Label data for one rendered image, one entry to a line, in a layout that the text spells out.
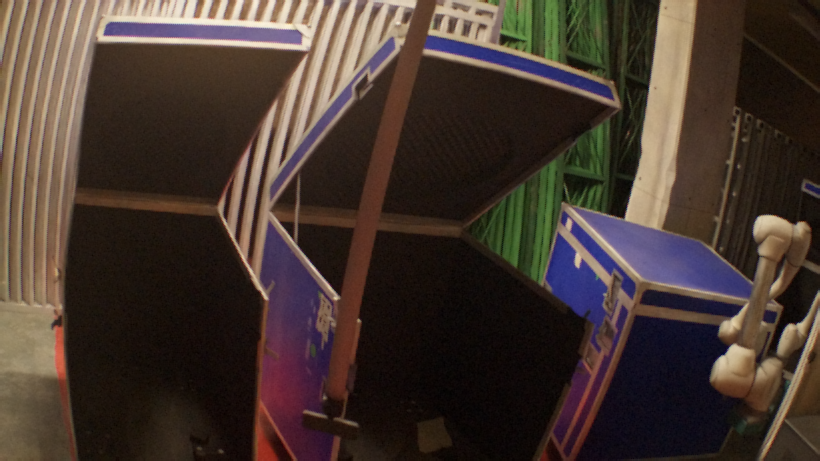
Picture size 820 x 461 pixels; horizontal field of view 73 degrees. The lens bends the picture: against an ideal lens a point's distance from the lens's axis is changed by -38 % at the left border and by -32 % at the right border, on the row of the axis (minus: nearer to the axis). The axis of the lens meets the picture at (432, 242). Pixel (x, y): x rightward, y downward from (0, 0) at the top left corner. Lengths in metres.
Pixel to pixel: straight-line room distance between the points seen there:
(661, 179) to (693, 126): 0.44
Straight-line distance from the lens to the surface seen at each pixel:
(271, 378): 3.07
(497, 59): 2.42
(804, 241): 2.91
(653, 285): 3.07
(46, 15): 3.76
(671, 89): 4.49
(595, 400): 3.23
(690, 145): 4.54
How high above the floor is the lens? 1.79
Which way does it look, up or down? 15 degrees down
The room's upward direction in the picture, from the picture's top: 14 degrees clockwise
